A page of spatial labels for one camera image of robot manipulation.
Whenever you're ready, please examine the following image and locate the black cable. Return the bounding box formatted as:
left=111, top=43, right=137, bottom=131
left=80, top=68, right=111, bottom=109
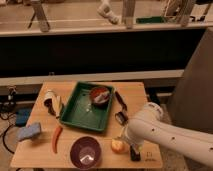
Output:
left=1, top=124, right=18, bottom=155

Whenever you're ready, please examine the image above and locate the orange carrot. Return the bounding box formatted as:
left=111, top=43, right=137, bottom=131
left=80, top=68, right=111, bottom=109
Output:
left=52, top=125, right=63, bottom=154

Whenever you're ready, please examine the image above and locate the yellow orange apple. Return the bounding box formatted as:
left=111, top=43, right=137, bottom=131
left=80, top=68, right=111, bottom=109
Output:
left=111, top=139, right=125, bottom=153

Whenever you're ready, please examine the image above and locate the black remote control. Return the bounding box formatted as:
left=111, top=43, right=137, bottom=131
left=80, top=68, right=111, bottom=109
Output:
left=130, top=147, right=141, bottom=161

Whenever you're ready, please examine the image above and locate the green mat in background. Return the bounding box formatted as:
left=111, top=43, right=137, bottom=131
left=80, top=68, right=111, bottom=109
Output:
left=136, top=16, right=164, bottom=24

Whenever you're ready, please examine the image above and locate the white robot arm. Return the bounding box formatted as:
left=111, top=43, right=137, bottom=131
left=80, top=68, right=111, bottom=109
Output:
left=121, top=102, right=213, bottom=168

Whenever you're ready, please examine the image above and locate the white cup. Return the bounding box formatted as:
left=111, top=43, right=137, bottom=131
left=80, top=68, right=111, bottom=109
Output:
left=44, top=90, right=55, bottom=107

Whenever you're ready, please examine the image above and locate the green plastic tray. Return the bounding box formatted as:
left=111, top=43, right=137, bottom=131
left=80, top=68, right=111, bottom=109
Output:
left=60, top=82, right=114, bottom=132

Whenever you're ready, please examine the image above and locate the blue sponge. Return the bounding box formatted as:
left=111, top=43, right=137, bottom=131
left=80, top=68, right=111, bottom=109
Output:
left=17, top=122, right=41, bottom=142

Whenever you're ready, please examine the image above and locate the red bowl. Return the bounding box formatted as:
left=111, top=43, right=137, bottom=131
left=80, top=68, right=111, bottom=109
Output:
left=89, top=86, right=110, bottom=106

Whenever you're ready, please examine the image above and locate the blue box under table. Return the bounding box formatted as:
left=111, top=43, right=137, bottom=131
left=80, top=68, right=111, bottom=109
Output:
left=15, top=108, right=31, bottom=127

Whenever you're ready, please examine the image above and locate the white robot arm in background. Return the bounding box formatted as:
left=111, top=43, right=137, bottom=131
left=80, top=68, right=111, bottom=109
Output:
left=97, top=0, right=119, bottom=24

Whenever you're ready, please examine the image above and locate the white cloth in bowl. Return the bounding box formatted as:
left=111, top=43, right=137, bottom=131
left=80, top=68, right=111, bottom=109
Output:
left=94, top=93, right=108, bottom=103

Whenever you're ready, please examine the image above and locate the purple bowl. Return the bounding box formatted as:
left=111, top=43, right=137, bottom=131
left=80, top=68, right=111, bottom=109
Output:
left=70, top=136, right=102, bottom=170

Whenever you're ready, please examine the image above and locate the black handled brush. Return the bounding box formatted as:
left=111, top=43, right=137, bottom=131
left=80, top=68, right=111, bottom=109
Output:
left=115, top=92, right=128, bottom=125

